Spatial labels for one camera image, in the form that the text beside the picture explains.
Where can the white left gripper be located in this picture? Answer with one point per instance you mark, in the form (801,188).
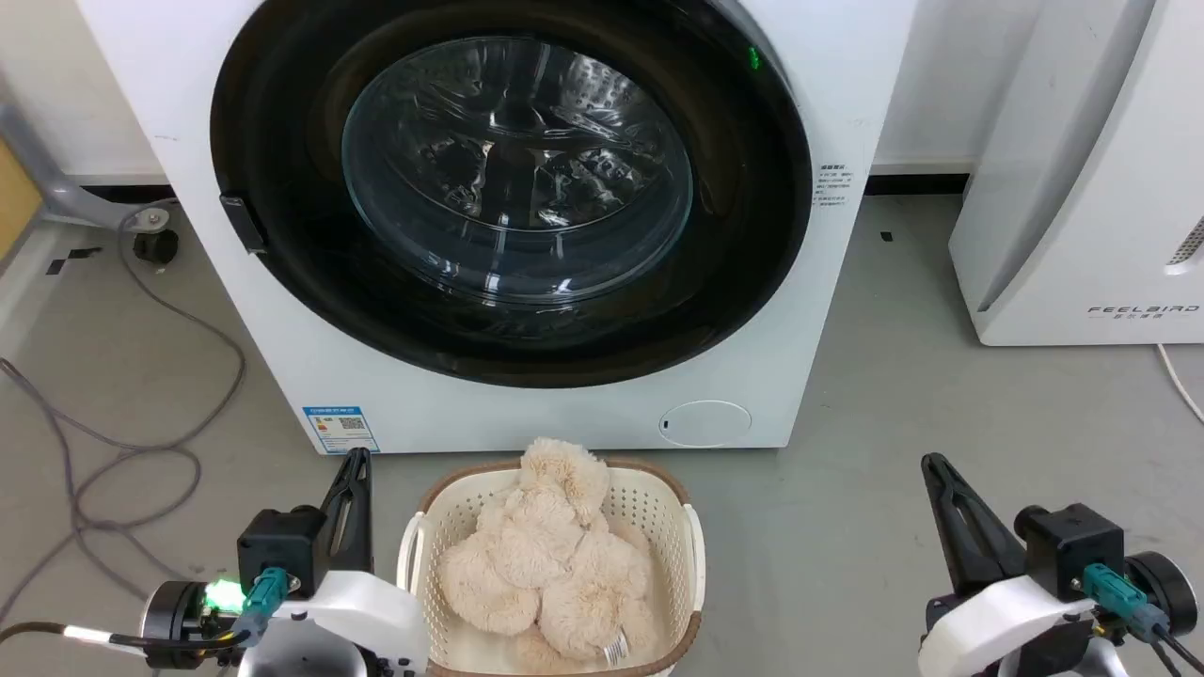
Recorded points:
(367,625)

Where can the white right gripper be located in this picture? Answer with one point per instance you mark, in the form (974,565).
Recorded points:
(988,625)

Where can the white front-load washing machine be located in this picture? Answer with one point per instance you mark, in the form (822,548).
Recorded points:
(527,414)

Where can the black round glass washer door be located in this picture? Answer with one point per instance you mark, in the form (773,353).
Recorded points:
(282,235)

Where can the blue energy label sticker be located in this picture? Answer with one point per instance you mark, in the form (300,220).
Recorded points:
(340,429)

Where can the beige fluffy plush toy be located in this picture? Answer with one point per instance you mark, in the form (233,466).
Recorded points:
(546,564)

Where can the round white filter cover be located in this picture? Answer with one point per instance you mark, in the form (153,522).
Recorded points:
(704,423)

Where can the white laundry basket brown rim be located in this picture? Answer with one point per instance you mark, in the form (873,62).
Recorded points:
(649,508)

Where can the black caster wheel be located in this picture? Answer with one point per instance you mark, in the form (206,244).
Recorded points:
(155,244)

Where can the white Feelbird appliance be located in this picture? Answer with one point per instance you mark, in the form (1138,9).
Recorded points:
(1072,188)

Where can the black floor tape strip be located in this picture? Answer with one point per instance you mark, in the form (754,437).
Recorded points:
(73,259)

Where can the small printed warning label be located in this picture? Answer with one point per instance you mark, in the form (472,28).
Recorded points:
(833,184)

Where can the wooden panel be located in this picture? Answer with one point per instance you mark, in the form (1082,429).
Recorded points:
(14,202)

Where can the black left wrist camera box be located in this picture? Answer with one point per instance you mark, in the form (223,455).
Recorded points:
(280,550)

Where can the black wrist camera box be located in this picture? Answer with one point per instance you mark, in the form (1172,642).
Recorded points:
(1072,550)
(280,550)

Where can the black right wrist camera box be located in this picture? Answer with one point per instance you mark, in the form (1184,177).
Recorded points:
(1072,550)

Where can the grey metal frame leg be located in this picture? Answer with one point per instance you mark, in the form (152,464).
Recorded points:
(47,179)

